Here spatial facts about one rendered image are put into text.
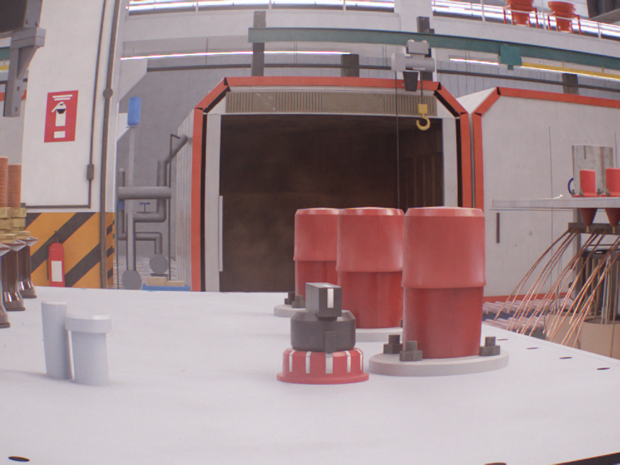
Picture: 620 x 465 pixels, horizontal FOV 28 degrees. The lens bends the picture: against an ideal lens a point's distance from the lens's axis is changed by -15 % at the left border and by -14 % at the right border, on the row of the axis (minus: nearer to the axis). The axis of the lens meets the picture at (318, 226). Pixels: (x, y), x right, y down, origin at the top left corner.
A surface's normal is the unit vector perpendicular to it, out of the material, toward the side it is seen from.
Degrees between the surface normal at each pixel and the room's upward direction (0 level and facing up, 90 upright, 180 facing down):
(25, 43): 90
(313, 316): 50
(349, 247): 89
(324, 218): 89
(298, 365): 88
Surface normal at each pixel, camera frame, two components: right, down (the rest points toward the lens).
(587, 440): 0.00, -1.00
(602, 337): -0.77, 0.00
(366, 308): -0.19, 0.02
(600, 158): 0.11, 0.01
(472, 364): 0.38, 0.01
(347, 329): 0.76, 0.01
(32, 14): 0.97, 0.00
